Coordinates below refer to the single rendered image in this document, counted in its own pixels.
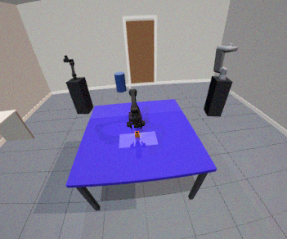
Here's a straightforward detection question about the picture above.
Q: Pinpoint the orange cube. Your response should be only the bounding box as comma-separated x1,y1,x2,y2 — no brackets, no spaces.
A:
135,131,140,138

